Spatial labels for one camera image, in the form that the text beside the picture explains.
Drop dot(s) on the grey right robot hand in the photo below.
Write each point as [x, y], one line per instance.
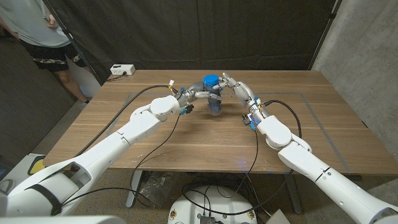
[242, 91]

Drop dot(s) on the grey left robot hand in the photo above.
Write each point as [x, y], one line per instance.
[194, 90]

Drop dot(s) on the blue bottle cap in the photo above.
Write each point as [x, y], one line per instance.
[211, 80]

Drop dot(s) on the clear bottle with black label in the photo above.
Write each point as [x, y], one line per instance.
[215, 109]

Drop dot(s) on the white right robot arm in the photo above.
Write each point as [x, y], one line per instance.
[308, 161]

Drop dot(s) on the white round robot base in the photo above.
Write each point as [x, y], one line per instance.
[189, 214]

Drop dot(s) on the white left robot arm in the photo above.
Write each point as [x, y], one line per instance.
[105, 152]

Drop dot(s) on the white power strip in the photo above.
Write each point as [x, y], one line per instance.
[122, 69]

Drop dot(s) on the clear plastic bag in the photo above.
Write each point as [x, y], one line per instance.
[158, 186]

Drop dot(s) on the black backdrop stand pole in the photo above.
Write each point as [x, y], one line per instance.
[332, 15]
[90, 67]

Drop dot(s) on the grey tape outline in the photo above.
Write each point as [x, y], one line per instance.
[338, 155]

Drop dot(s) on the grey table leg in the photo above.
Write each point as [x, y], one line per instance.
[295, 199]
[134, 189]

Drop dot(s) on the white flat panel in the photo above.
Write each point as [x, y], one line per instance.
[278, 218]

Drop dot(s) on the person in grey shirt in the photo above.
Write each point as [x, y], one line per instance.
[34, 25]

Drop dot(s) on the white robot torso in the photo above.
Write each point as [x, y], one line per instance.
[62, 220]

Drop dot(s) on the white mat with yellow print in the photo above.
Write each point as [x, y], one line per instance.
[18, 171]

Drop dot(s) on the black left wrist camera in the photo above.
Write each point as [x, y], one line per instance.
[188, 109]

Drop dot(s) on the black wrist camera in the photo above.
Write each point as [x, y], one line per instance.
[188, 109]
[247, 119]

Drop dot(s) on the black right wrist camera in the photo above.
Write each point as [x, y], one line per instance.
[247, 119]

